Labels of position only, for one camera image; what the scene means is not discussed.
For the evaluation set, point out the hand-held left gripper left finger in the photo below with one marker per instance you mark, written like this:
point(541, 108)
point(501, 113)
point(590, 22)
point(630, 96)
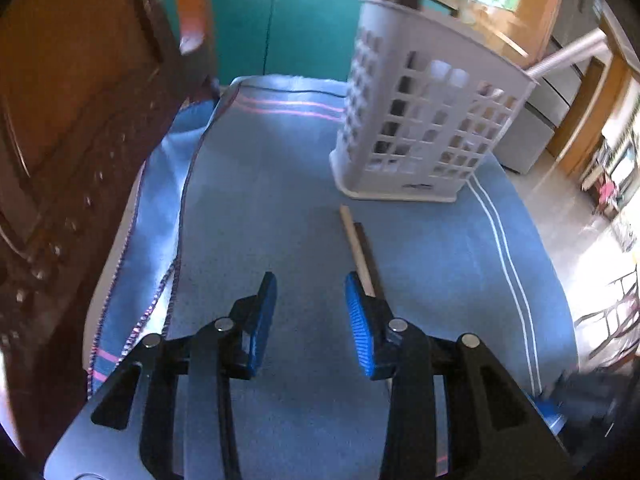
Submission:
point(264, 320)

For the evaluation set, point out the white spoon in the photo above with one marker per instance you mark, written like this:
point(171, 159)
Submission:
point(440, 71)
point(459, 79)

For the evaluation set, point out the wooden door frame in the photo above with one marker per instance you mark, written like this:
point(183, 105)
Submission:
point(590, 110)

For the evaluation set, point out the blue striped cloth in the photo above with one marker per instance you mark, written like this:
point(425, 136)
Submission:
point(280, 185)

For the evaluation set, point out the teal lower kitchen cabinets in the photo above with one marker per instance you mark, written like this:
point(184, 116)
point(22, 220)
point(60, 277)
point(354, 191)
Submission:
point(300, 25)

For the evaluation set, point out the brown wooden chair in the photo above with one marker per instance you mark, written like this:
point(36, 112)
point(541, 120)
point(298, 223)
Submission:
point(60, 135)

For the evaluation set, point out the light wooden chopstick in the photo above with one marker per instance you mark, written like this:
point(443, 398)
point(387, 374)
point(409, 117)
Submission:
point(356, 250)

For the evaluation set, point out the white plastic utensil basket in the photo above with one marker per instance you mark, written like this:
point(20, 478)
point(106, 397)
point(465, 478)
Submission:
point(425, 35)

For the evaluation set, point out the clothes drying rack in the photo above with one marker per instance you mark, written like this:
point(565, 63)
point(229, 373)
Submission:
point(607, 192)

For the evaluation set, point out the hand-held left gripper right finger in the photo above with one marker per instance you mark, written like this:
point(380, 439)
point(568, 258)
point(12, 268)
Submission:
point(357, 320)

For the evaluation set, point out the silver refrigerator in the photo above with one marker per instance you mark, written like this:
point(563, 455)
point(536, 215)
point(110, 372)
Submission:
point(530, 140)

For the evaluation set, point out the wooden framed glass sliding door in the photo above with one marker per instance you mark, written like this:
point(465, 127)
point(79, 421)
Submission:
point(540, 10)

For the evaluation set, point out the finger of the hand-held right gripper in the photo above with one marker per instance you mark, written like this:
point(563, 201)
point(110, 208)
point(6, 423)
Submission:
point(550, 416)

